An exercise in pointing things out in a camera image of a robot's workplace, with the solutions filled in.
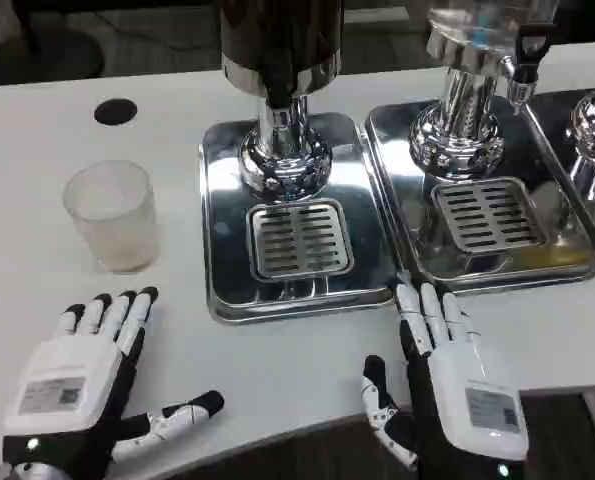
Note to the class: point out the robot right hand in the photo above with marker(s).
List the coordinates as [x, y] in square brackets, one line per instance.
[477, 395]

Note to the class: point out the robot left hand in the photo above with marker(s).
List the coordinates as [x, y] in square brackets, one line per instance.
[57, 380]

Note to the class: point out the robot left forearm silver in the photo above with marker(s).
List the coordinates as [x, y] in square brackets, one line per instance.
[22, 472]

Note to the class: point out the frosted clear plastic cup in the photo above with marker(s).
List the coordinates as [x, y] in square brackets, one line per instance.
[114, 225]

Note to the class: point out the slotted drip grid steel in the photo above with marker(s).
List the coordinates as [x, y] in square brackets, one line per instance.
[487, 215]
[299, 240]

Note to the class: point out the steel tray under clear dispenser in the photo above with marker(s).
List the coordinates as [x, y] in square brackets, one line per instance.
[562, 235]

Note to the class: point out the steel tray under dark dispenser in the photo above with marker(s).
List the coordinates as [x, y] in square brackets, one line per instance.
[227, 250]

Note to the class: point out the steel tray partly seen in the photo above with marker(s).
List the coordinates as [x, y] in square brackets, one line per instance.
[557, 135]

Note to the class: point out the black round counter hole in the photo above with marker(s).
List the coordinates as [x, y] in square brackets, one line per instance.
[115, 112]

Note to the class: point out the clear-tank drink dispenser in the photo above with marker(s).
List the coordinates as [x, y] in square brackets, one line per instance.
[469, 90]

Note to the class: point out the dark-tank drink dispenser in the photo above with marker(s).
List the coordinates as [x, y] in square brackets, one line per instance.
[282, 45]

